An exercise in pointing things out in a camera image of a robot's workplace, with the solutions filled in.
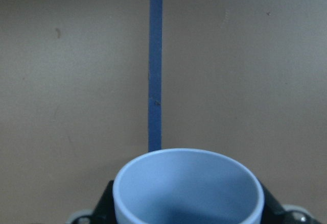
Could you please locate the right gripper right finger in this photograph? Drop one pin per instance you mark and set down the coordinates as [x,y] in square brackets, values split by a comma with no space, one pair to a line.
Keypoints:
[273,211]

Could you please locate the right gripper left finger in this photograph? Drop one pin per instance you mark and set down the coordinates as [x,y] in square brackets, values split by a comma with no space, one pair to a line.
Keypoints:
[104,211]

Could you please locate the light blue cup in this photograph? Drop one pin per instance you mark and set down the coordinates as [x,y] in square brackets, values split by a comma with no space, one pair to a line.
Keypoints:
[186,185]

